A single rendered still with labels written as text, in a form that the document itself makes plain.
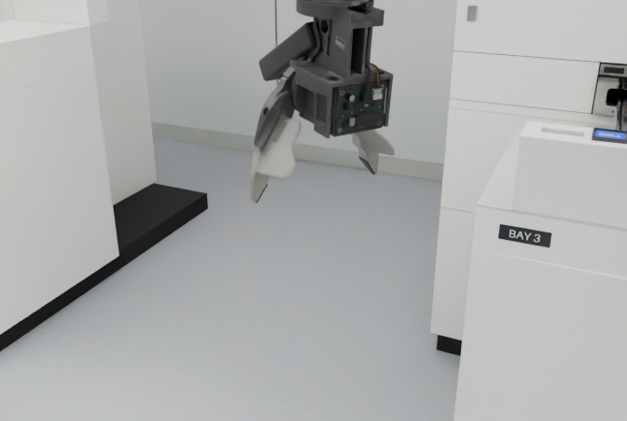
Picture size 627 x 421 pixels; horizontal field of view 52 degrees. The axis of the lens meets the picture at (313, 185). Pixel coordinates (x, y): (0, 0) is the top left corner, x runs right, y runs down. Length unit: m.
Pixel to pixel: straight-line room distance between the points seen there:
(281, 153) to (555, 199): 0.67
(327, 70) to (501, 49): 1.19
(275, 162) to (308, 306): 1.78
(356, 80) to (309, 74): 0.04
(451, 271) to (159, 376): 0.95
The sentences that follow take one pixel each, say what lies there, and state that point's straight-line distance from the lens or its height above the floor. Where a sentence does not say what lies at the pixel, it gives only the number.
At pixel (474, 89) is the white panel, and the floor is 0.88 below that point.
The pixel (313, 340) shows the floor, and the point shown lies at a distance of 2.22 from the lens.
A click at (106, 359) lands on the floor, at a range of 2.23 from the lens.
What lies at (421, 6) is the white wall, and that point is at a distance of 3.35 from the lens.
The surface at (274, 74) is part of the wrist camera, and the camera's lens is 0.68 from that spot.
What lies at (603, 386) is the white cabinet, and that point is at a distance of 1.36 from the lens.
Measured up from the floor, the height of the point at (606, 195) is 0.87.
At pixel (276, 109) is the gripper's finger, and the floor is 1.13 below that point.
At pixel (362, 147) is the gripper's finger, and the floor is 1.07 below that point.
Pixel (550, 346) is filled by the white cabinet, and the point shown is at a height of 0.56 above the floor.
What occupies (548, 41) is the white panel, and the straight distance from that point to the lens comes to 1.75.
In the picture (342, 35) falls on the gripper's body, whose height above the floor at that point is 1.21.
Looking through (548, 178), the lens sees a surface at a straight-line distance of 1.17.
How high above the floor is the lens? 1.30
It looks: 22 degrees down
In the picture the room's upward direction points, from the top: straight up
